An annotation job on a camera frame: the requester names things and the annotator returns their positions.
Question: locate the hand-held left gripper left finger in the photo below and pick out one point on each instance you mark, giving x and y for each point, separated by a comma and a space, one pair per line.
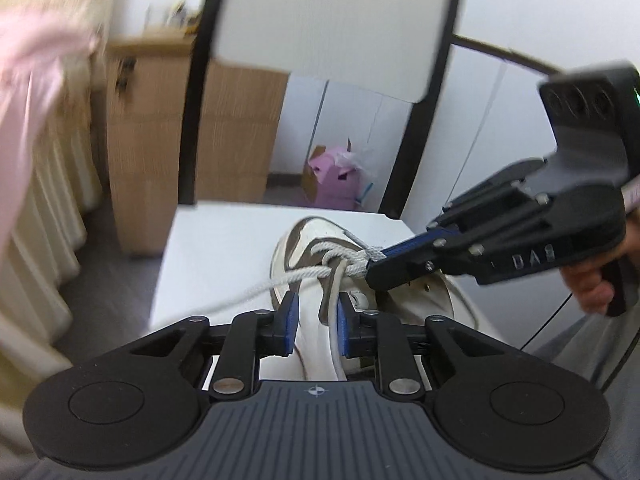
291, 322

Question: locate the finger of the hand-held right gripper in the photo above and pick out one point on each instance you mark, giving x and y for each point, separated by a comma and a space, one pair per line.
415, 246
400, 270

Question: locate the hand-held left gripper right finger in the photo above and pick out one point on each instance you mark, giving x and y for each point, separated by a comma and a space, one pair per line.
344, 325

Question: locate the white shoelace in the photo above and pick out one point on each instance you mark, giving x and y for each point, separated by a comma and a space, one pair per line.
280, 282

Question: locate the white and brown sneaker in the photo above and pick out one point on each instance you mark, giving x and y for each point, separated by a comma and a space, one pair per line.
310, 240

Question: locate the person's right hand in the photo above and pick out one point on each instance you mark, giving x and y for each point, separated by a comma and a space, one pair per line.
590, 285

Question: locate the clear plastic bag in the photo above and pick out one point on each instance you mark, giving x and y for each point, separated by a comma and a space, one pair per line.
360, 162

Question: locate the pink cardboard box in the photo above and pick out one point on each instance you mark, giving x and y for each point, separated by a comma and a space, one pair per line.
330, 180

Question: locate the black curved bar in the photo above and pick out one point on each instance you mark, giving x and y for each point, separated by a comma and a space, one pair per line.
510, 52

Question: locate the wooden drawer cabinet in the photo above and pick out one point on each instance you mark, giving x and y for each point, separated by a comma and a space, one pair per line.
150, 160

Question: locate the cream bed skirt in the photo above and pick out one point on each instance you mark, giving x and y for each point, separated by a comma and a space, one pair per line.
45, 235

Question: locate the black padlock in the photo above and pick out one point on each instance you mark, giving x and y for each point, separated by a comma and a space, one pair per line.
127, 75

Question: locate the white chair with black frame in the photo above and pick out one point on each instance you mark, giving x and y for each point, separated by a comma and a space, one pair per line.
325, 15

